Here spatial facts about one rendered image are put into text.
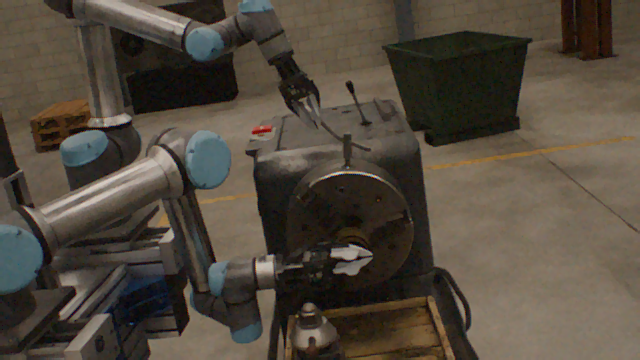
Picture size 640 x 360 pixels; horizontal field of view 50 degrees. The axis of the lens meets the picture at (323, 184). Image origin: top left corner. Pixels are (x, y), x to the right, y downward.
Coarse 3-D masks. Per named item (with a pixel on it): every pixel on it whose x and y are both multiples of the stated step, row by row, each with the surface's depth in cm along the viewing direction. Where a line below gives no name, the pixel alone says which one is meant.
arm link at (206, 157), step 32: (160, 160) 134; (192, 160) 134; (224, 160) 140; (96, 192) 126; (128, 192) 129; (160, 192) 134; (0, 224) 115; (32, 224) 117; (64, 224) 121; (96, 224) 126; (0, 256) 113; (32, 256) 116; (0, 288) 114
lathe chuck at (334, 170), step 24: (336, 168) 168; (360, 168) 168; (336, 192) 166; (360, 192) 166; (384, 192) 166; (288, 216) 168; (360, 216) 168; (288, 240) 169; (312, 240) 169; (408, 240) 170; (384, 264) 172; (360, 288) 173
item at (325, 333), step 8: (296, 328) 114; (304, 328) 113; (312, 328) 113; (320, 328) 113; (328, 328) 114; (296, 336) 114; (304, 336) 113; (320, 336) 112; (328, 336) 113; (296, 344) 113; (304, 344) 112; (320, 344) 112; (328, 344) 113
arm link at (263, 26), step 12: (252, 0) 162; (264, 0) 164; (240, 12) 166; (252, 12) 163; (264, 12) 163; (240, 24) 165; (252, 24) 164; (264, 24) 164; (276, 24) 165; (252, 36) 167; (264, 36) 165; (276, 36) 165
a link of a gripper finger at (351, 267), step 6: (360, 258) 154; (366, 258) 154; (336, 264) 154; (342, 264) 154; (348, 264) 154; (354, 264) 154; (360, 264) 153; (336, 270) 153; (342, 270) 153; (348, 270) 152; (354, 270) 152
